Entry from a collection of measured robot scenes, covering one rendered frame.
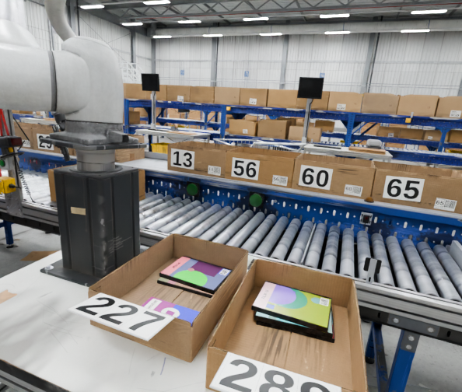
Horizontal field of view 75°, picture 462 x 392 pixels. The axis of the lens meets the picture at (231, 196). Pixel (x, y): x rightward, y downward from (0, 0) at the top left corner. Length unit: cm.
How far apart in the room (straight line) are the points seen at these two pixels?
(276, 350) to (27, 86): 84
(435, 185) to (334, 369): 111
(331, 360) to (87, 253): 72
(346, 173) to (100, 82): 118
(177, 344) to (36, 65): 72
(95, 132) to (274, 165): 101
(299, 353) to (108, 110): 78
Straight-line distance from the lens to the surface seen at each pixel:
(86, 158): 96
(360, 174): 161
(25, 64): 90
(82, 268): 106
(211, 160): 177
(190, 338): 70
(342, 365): 79
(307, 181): 163
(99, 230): 95
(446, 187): 167
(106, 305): 73
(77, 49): 94
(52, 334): 87
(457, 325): 123
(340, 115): 606
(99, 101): 91
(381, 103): 613
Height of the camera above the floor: 127
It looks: 16 degrees down
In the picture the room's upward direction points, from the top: 4 degrees clockwise
